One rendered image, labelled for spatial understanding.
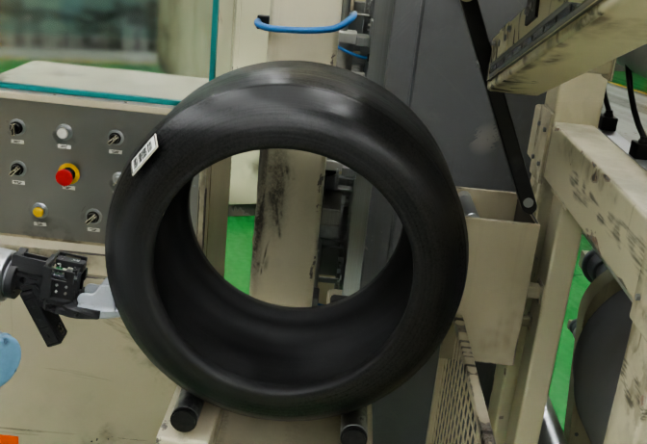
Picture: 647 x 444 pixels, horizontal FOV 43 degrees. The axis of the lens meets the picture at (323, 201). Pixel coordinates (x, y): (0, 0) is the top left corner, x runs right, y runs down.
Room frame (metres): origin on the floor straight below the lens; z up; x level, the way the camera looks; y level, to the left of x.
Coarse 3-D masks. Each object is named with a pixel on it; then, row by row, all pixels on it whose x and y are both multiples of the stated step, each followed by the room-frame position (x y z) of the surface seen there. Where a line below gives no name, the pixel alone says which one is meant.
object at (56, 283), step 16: (16, 256) 1.25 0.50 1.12; (32, 256) 1.27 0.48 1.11; (64, 256) 1.29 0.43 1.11; (80, 256) 1.30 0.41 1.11; (16, 272) 1.25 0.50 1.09; (32, 272) 1.25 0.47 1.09; (48, 272) 1.23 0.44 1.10; (64, 272) 1.23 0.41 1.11; (80, 272) 1.27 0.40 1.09; (16, 288) 1.25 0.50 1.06; (32, 288) 1.25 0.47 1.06; (48, 288) 1.23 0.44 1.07; (64, 288) 1.24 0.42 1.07; (80, 288) 1.29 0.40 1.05; (48, 304) 1.23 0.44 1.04; (64, 304) 1.23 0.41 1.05
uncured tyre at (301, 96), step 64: (256, 64) 1.37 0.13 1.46; (320, 64) 1.36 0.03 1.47; (192, 128) 1.16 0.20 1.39; (256, 128) 1.14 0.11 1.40; (320, 128) 1.14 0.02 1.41; (384, 128) 1.17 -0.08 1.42; (128, 192) 1.16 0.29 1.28; (384, 192) 1.14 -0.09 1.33; (448, 192) 1.18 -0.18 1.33; (128, 256) 1.15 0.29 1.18; (192, 256) 1.42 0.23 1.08; (448, 256) 1.15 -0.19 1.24; (128, 320) 1.16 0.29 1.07; (192, 320) 1.37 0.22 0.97; (256, 320) 1.42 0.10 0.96; (320, 320) 1.42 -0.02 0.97; (384, 320) 1.39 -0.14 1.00; (448, 320) 1.17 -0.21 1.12; (192, 384) 1.15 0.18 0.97; (256, 384) 1.15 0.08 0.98; (320, 384) 1.15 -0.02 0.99; (384, 384) 1.14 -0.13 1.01
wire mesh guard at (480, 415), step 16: (464, 336) 1.36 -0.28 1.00; (464, 352) 1.30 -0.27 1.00; (448, 368) 1.45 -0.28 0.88; (464, 368) 1.26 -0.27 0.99; (448, 384) 1.42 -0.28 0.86; (464, 384) 1.27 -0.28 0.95; (432, 400) 1.53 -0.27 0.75; (480, 400) 1.14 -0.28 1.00; (432, 416) 1.53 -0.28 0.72; (448, 416) 1.38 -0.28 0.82; (464, 416) 1.24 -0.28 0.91; (480, 416) 1.10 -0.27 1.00; (432, 432) 1.51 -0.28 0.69; (464, 432) 1.21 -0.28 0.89; (480, 432) 1.06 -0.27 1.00
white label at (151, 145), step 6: (150, 138) 1.18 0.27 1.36; (156, 138) 1.17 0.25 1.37; (144, 144) 1.18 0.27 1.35; (150, 144) 1.16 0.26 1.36; (156, 144) 1.15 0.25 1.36; (144, 150) 1.17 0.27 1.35; (150, 150) 1.15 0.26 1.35; (138, 156) 1.17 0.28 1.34; (144, 156) 1.15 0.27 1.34; (132, 162) 1.17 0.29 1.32; (138, 162) 1.16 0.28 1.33; (144, 162) 1.15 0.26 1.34; (132, 168) 1.16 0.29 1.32; (138, 168) 1.15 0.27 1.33; (132, 174) 1.15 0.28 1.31
